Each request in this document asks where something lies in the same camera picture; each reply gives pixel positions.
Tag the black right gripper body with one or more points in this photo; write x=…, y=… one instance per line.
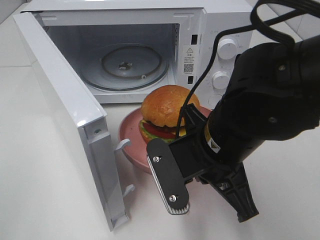
x=192, y=154

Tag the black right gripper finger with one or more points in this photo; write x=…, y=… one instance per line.
x=234, y=187

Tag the pink speckled plate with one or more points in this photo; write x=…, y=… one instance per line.
x=136, y=152

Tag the burger with lettuce and cheese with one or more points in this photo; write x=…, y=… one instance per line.
x=160, y=112

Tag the round white door button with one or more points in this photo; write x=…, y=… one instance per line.
x=213, y=100

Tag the white timer knob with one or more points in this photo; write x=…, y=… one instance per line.
x=220, y=80

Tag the white microwave door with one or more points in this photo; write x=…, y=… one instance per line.
x=78, y=115

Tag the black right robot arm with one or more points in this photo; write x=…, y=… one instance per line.
x=273, y=95

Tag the upper white power knob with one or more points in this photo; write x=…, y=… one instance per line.
x=227, y=48

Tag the glass microwave turntable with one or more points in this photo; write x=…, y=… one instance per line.
x=123, y=67

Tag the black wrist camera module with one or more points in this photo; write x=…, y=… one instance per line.
x=168, y=177

